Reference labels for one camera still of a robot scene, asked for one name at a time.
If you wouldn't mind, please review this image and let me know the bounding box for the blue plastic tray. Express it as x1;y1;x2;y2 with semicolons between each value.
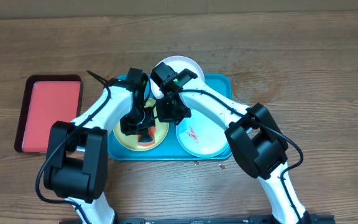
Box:
106;73;234;162

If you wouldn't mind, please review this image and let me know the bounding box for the black tray with red liquid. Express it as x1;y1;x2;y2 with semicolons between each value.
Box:
14;74;83;153

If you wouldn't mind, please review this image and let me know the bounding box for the white plate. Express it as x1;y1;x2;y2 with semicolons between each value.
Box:
150;55;205;99

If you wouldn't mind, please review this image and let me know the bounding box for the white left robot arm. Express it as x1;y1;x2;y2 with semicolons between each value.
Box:
35;68;155;223

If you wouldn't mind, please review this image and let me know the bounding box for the orange sponge with green pad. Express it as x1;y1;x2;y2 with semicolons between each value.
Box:
137;126;156;147

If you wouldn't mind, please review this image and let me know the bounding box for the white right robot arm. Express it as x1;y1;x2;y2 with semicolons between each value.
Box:
151;67;311;223

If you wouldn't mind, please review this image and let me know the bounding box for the light blue plate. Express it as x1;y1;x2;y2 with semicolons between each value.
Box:
176;110;232;160

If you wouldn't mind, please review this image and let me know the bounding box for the yellow plate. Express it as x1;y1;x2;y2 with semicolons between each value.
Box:
112;98;170;152

